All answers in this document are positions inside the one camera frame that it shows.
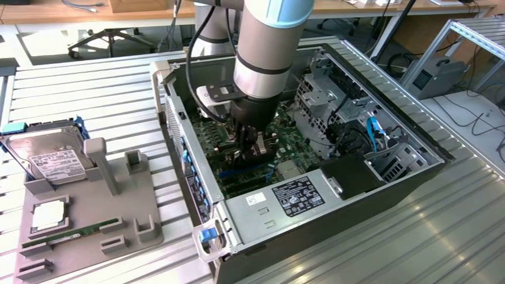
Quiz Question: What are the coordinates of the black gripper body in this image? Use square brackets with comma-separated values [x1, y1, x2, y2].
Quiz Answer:
[230, 93, 284, 133]

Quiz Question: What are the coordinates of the graphics card with metal bracket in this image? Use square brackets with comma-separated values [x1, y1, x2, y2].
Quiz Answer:
[207, 147, 278, 172]

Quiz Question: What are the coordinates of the green RAM stick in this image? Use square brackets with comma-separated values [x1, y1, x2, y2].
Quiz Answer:
[22, 218, 119, 249]
[216, 138, 240, 150]

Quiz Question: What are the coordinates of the CPU socket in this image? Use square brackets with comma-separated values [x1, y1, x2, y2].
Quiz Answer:
[216, 121, 240, 141]

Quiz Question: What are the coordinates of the green motherboard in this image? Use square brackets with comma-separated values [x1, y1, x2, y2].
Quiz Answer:
[190, 99, 323, 199]

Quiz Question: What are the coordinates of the silver chipset heatsink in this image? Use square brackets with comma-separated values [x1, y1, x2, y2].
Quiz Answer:
[276, 162, 306, 178]

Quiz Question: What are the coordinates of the black expansion slot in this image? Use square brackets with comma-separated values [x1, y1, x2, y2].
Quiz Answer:
[227, 179, 274, 195]
[224, 174, 270, 188]

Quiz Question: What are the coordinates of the blue expansion slot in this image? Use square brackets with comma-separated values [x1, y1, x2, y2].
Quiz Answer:
[218, 167, 274, 180]

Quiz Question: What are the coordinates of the metal disk bay cage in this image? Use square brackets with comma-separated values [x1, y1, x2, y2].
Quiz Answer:
[294, 49, 383, 131]

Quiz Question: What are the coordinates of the grey power supply unit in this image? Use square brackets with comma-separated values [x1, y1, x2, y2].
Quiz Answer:
[223, 172, 351, 246]

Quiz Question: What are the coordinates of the perforated metal disk bay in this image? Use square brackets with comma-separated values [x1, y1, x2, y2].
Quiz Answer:
[366, 141, 432, 183]

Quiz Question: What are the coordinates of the black office chair base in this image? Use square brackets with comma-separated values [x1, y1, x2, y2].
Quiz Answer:
[316, 17, 362, 37]
[67, 27, 156, 59]

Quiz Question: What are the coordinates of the black open PC case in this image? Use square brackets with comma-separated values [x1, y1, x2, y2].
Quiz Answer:
[151, 43, 457, 284]

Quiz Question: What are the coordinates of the wooden box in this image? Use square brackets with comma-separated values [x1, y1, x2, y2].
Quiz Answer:
[111, 0, 168, 14]

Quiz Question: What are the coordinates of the grey desktop tower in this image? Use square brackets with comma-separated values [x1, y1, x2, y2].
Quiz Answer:
[402, 56, 473, 101]

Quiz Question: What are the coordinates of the grey parts rack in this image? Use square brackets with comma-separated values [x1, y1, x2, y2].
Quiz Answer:
[14, 137, 166, 282]

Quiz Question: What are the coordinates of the silver hard disk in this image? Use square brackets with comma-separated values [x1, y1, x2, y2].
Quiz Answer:
[0, 125, 98, 186]

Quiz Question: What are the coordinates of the silver CPU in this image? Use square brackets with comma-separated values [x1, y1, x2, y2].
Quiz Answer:
[31, 202, 67, 229]

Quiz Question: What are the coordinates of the wooden desk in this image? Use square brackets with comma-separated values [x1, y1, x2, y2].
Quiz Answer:
[314, 0, 499, 57]
[0, 0, 198, 26]

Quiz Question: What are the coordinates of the blue disk caddy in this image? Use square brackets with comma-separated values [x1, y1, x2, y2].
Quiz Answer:
[0, 116, 92, 154]

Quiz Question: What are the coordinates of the dark grey block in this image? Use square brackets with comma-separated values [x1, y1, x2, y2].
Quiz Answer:
[0, 57, 20, 77]

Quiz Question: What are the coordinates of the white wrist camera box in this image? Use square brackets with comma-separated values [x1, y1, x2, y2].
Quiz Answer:
[196, 85, 238, 122]

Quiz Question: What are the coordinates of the black wire bundle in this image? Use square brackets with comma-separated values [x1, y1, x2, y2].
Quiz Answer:
[327, 121, 376, 157]

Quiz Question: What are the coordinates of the black plastic duct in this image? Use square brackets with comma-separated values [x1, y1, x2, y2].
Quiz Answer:
[307, 155, 388, 202]

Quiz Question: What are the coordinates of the dark wrist camera cable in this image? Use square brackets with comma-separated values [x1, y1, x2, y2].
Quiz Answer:
[186, 0, 228, 124]

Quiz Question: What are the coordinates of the blue wire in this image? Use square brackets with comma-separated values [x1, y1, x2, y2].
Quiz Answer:
[366, 116, 383, 154]

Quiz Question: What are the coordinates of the hanging black cable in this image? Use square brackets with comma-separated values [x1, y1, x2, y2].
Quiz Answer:
[156, 0, 183, 53]

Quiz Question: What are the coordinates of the blue network cable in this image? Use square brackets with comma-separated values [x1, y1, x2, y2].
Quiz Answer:
[62, 0, 107, 13]

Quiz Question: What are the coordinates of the aluminium profile frame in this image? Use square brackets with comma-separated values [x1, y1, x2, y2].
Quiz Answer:
[408, 16, 505, 93]

